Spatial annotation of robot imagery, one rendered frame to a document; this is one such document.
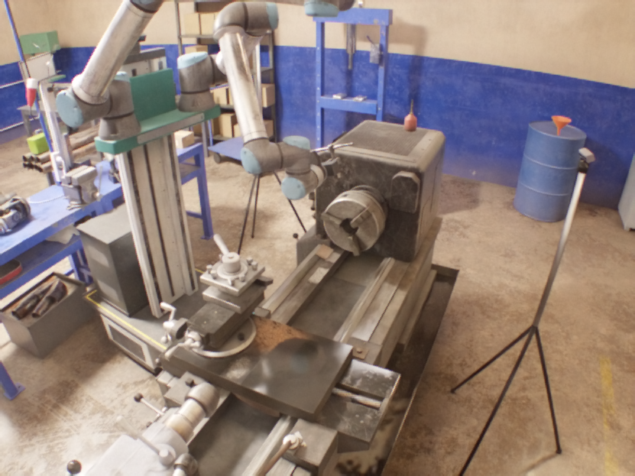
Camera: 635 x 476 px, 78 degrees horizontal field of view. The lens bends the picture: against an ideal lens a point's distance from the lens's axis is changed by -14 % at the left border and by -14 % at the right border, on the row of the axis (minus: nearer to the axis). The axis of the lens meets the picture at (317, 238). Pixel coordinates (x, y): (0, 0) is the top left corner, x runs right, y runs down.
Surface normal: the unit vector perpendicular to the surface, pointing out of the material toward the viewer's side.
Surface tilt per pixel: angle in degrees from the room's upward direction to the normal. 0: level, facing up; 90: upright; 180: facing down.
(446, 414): 0
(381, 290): 0
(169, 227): 90
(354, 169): 90
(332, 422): 0
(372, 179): 90
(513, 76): 90
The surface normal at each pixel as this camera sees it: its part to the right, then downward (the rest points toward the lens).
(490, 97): -0.43, 0.46
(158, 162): 0.84, 0.28
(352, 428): 0.00, -0.86
